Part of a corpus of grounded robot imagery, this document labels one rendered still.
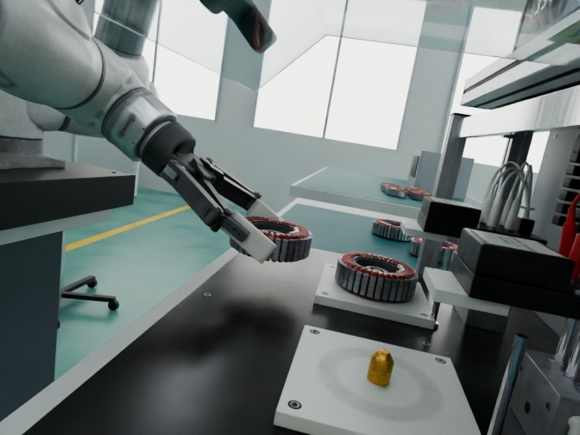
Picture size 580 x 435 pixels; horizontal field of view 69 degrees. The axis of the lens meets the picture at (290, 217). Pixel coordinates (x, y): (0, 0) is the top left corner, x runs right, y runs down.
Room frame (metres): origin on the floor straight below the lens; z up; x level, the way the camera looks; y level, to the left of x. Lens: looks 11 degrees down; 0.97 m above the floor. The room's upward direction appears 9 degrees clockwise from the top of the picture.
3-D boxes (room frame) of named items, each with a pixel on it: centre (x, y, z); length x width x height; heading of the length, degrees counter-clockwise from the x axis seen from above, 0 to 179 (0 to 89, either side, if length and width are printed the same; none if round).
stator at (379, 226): (1.12, -0.28, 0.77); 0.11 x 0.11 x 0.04
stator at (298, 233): (0.57, 0.02, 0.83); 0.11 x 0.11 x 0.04
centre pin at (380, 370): (0.33, -0.10, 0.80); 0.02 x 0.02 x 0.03
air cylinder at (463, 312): (0.55, -0.28, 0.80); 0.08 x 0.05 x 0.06; 172
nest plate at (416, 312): (0.57, -0.13, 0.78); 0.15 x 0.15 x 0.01; 82
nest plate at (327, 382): (0.33, -0.10, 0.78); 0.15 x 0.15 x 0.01; 82
